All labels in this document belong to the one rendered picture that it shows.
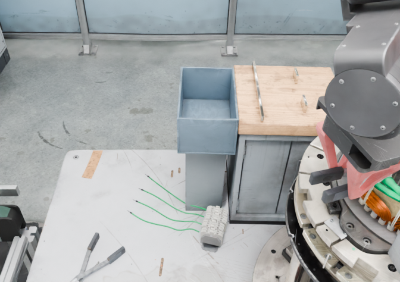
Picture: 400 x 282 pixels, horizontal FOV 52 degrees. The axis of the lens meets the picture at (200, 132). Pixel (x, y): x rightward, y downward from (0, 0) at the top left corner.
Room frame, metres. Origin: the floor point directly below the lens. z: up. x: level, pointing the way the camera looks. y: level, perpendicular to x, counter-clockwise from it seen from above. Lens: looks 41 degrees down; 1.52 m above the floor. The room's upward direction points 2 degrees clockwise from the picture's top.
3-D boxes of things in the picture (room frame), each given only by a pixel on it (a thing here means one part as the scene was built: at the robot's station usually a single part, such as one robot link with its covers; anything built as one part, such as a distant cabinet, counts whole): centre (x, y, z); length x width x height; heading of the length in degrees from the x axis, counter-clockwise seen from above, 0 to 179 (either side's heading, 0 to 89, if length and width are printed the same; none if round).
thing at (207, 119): (0.64, -0.01, 0.92); 0.17 x 0.11 x 0.28; 1
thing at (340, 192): (0.30, -0.16, 1.17); 0.04 x 0.01 x 0.02; 113
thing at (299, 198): (0.39, -0.15, 1.05); 0.09 x 0.04 x 0.01; 5
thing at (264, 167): (0.64, -0.17, 0.91); 0.19 x 0.19 x 0.26; 1
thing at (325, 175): (0.33, -0.15, 1.17); 0.04 x 0.01 x 0.02; 108
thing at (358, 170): (0.32, -0.17, 1.21); 0.07 x 0.07 x 0.09; 21
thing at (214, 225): (0.52, -0.04, 0.80); 0.10 x 0.05 x 0.04; 167
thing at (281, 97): (0.64, -0.17, 1.05); 0.20 x 0.19 x 0.02; 91
